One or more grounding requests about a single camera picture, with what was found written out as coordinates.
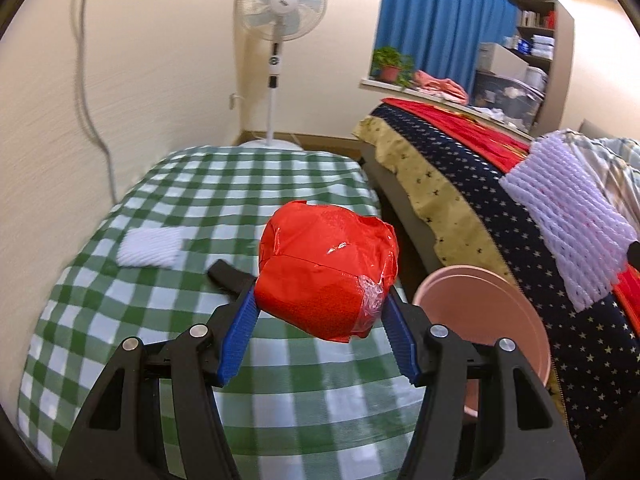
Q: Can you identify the green checked tablecloth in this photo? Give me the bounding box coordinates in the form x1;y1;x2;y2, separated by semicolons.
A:
17;145;436;480

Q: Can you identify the red blanket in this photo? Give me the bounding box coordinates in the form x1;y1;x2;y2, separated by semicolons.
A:
382;97;640;336

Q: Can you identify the lavender foam fruit net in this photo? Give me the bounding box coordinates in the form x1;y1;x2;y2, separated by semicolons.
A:
499;140;638;312

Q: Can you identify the clear plastic storage bin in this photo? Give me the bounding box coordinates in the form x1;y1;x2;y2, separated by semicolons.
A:
470;71;546;128

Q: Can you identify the grey headboard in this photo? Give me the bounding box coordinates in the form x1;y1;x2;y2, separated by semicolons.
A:
577;119;640;142

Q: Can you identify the grey bed base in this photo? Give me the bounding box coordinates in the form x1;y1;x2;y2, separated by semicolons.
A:
361;145;441;281

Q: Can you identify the red plastic bag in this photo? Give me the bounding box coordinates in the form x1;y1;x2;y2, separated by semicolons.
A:
254;200;400;345

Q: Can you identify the wall bookshelf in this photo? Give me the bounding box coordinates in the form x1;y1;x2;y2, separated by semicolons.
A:
502;0;557;68

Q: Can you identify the striped grey cloth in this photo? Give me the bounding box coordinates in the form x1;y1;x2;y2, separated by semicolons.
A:
542;129;640;241

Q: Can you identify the pink plastic basin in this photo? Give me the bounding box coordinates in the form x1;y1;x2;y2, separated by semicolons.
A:
412;265;552;418

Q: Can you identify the white foam fruit net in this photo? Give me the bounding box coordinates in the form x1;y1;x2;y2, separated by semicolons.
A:
116;228;185;268

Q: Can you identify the grey cardboard box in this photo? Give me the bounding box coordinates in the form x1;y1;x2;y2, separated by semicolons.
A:
477;42;530;81

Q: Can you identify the potted green plant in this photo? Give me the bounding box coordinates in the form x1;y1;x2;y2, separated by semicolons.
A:
371;46;417;88

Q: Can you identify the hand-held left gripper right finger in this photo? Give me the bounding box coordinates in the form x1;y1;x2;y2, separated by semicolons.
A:
382;285;586;480

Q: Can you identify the pink cloth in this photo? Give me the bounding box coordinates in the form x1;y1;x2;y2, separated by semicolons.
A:
412;70;471;103

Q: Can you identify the navy star-print blanket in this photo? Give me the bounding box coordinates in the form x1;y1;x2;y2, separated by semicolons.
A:
370;105;640;466

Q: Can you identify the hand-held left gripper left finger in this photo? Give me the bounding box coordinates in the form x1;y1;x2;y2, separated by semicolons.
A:
55;287;261;480

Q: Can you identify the yellow printed bed sheet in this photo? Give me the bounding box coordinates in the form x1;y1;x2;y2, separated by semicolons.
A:
352;116;516;286

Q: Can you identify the black flat object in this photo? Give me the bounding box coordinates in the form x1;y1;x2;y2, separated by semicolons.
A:
207;259;256;301

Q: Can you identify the blue curtain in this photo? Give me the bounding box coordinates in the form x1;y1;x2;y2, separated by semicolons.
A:
374;0;521;96

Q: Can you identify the grey wall cable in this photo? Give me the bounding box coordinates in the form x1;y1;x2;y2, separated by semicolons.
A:
70;0;121;206

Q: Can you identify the white standing fan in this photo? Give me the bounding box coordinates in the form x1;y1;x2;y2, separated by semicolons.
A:
235;0;328;150

